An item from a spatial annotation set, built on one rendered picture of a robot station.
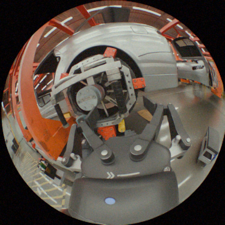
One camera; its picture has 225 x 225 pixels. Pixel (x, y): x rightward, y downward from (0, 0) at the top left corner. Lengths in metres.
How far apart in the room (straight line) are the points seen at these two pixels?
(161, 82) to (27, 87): 1.17
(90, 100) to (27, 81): 0.59
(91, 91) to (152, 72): 0.56
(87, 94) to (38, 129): 0.47
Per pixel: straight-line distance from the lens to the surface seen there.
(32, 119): 0.63
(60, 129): 0.77
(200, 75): 2.45
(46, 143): 0.66
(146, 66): 0.72
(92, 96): 0.38
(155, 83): 0.74
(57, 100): 0.44
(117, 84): 0.28
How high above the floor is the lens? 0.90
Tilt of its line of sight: 23 degrees down
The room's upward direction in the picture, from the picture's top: 16 degrees counter-clockwise
